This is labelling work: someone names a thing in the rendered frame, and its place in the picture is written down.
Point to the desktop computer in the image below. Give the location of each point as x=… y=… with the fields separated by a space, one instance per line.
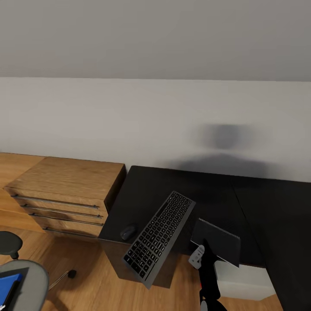
x=245 y=282

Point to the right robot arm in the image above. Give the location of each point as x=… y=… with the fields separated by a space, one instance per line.
x=202 y=260

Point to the notebook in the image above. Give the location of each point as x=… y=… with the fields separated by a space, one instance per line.
x=221 y=242

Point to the folder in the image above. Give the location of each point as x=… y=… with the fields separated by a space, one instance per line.
x=8 y=287

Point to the mouse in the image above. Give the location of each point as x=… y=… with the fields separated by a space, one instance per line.
x=128 y=231

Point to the swivel chair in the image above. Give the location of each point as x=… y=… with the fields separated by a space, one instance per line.
x=35 y=282

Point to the keyboard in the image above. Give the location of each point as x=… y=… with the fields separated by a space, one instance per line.
x=147 y=254

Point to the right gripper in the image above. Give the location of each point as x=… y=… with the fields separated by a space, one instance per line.
x=208 y=259

